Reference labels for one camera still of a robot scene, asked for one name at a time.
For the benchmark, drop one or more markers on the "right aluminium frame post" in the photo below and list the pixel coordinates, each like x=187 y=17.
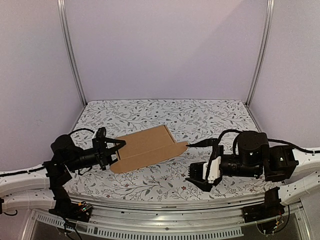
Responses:
x=262 y=52

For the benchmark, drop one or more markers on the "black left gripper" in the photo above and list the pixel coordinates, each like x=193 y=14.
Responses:
x=101 y=153

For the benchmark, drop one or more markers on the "brown cardboard paper box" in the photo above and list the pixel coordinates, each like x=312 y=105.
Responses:
x=145 y=148

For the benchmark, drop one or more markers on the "aluminium front rail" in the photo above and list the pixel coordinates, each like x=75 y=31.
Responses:
x=214 y=219

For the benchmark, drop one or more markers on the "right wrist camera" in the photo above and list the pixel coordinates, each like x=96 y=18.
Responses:
x=209 y=171

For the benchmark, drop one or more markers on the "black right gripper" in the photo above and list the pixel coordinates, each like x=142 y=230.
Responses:
x=219 y=160

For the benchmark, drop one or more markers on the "aluminium frame post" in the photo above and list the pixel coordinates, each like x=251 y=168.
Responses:
x=61 y=5
x=262 y=52

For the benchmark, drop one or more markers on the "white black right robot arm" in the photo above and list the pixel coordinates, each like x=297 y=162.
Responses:
x=285 y=159

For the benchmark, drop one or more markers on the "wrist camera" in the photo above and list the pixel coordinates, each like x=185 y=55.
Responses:
x=209 y=171
x=100 y=133

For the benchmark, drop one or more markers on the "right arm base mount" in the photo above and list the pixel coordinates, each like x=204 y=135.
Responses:
x=270 y=207

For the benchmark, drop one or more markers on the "left aluminium frame post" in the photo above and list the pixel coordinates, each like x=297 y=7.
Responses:
x=61 y=5

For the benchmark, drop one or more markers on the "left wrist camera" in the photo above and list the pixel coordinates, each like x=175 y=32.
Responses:
x=100 y=133

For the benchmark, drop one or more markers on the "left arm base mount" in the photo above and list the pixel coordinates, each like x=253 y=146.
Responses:
x=69 y=210

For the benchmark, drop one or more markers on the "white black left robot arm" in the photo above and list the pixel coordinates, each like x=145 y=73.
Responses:
x=42 y=186

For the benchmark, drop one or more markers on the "floral patterned table mat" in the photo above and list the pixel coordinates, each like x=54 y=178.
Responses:
x=187 y=120

